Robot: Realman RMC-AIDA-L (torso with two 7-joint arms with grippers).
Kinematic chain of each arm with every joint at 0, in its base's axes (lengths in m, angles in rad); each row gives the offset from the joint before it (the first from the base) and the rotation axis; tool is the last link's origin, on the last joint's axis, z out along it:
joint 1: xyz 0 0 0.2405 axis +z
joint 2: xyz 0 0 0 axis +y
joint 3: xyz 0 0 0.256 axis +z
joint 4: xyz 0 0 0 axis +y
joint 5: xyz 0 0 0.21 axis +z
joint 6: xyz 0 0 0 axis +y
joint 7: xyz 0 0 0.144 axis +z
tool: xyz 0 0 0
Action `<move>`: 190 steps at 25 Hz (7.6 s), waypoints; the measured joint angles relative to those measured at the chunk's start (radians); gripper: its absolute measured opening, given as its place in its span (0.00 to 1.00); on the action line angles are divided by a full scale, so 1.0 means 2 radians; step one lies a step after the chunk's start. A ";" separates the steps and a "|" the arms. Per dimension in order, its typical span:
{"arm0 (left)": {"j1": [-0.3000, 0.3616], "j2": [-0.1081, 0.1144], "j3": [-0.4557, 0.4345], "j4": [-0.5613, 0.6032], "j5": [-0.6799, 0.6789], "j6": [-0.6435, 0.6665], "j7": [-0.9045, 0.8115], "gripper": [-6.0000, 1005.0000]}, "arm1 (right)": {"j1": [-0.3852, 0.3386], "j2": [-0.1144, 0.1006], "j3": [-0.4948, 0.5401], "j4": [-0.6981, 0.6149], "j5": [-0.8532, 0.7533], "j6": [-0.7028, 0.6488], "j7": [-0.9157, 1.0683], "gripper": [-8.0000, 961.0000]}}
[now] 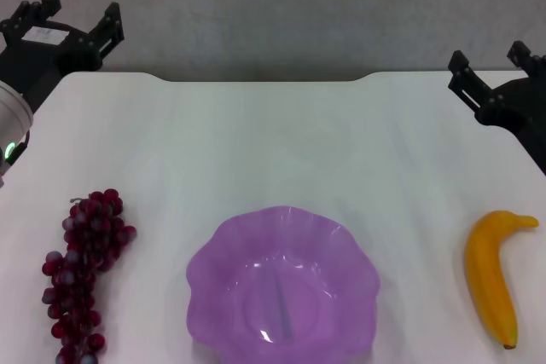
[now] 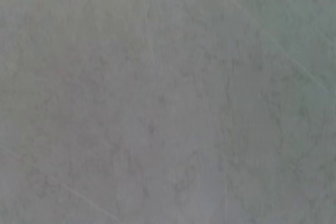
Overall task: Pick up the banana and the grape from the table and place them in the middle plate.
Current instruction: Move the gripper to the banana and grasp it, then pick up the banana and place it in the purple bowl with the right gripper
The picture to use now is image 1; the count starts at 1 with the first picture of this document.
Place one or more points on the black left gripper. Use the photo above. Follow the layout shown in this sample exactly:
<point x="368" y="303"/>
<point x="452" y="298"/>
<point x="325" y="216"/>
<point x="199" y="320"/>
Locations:
<point x="47" y="57"/>

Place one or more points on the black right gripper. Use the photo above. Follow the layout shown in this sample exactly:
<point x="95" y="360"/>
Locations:
<point x="520" y="104"/>

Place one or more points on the dark red grape bunch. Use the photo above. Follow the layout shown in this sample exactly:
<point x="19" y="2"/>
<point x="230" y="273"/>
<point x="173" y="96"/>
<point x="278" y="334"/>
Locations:
<point x="85" y="244"/>

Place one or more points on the purple wavy plastic plate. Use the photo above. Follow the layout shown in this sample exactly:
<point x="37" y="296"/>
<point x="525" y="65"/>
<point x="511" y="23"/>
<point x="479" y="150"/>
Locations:
<point x="281" y="287"/>

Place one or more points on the yellow banana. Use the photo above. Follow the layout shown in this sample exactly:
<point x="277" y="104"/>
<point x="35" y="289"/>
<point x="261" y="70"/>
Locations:
<point x="488" y="279"/>

